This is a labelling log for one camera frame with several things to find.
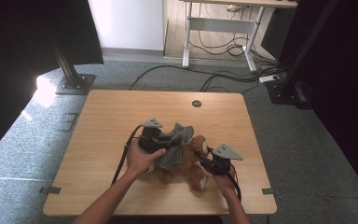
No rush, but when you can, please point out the person's dark lap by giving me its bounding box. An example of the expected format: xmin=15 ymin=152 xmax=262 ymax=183
xmin=108 ymin=215 xmax=224 ymax=224

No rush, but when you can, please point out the dark curtain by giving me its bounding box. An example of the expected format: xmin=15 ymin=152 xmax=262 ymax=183
xmin=0 ymin=0 xmax=104 ymax=162
xmin=262 ymin=0 xmax=358 ymax=203

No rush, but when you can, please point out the grey table edge bracket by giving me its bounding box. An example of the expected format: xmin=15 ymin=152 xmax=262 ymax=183
xmin=39 ymin=186 xmax=62 ymax=196

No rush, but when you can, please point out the white desk frame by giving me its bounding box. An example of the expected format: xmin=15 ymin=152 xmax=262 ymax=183
xmin=180 ymin=0 xmax=298 ymax=74

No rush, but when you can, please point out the hand-held gripper black cable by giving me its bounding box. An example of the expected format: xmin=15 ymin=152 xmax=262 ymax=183
xmin=227 ymin=166 xmax=242 ymax=202
xmin=111 ymin=124 xmax=143 ymax=186

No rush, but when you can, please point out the long black floor cable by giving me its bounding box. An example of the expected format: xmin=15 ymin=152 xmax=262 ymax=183
xmin=129 ymin=64 xmax=262 ymax=91

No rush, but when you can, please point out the brown teddy bear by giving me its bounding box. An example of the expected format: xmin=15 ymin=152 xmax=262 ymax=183
xmin=148 ymin=134 xmax=211 ymax=192

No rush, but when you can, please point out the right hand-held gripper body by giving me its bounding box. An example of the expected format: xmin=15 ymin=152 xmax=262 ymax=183
xmin=203 ymin=144 xmax=244 ymax=176

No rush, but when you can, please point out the left hand-held gripper black cable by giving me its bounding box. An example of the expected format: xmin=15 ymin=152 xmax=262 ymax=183
xmin=111 ymin=124 xmax=143 ymax=186

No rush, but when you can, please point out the right hand-held gripper black cable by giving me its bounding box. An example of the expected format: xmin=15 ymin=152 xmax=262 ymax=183
xmin=227 ymin=166 xmax=242 ymax=202

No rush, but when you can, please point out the grey knitted toy sweater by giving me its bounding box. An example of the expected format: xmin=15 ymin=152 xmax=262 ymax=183
xmin=155 ymin=122 xmax=195 ymax=171

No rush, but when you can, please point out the person's right hand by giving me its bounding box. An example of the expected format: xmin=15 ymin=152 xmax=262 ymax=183
xmin=213 ymin=167 xmax=240 ymax=199

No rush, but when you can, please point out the white power strip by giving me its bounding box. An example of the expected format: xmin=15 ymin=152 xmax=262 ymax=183
xmin=258 ymin=74 xmax=281 ymax=84

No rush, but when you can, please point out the black metal stand with base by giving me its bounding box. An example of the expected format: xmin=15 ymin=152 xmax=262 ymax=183
xmin=48 ymin=31 xmax=96 ymax=96
xmin=265 ymin=0 xmax=339 ymax=110

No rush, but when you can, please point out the black cable tangle under desk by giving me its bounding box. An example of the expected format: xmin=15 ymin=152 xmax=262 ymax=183
xmin=188 ymin=29 xmax=250 ymax=58

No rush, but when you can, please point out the person's left hand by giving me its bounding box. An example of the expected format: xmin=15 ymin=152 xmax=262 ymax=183
xmin=125 ymin=138 xmax=167 ymax=178

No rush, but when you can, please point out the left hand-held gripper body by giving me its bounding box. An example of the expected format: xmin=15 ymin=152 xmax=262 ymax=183
xmin=137 ymin=118 xmax=169 ymax=154

